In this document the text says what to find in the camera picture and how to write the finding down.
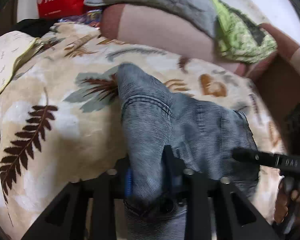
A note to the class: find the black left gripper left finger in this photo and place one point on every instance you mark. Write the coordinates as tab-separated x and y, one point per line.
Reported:
86	209

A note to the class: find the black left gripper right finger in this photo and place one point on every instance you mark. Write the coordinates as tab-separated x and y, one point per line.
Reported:
213	206

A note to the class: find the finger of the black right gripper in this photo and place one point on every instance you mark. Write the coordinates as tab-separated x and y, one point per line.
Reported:
245	155

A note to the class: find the grey blue denim jeans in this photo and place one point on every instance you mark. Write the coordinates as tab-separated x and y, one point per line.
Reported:
201	133

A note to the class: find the person's right hand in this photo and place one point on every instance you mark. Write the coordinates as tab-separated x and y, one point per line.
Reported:
285	196

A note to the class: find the beige leaf pattern fleece blanket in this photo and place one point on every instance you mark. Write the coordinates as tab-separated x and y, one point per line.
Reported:
60	114

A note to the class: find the green patterned cloth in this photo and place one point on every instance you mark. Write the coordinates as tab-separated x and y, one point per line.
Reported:
239	38

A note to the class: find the pink brown bed sheet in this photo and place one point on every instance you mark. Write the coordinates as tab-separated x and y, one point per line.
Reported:
153	27

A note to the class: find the cream pillow with yellow trim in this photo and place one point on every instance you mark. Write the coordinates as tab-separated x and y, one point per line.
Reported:
16	48

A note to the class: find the black cloth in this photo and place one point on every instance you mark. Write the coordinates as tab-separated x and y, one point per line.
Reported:
34	27

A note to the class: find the brown wooden bed frame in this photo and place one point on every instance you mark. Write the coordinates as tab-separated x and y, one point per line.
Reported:
278	83

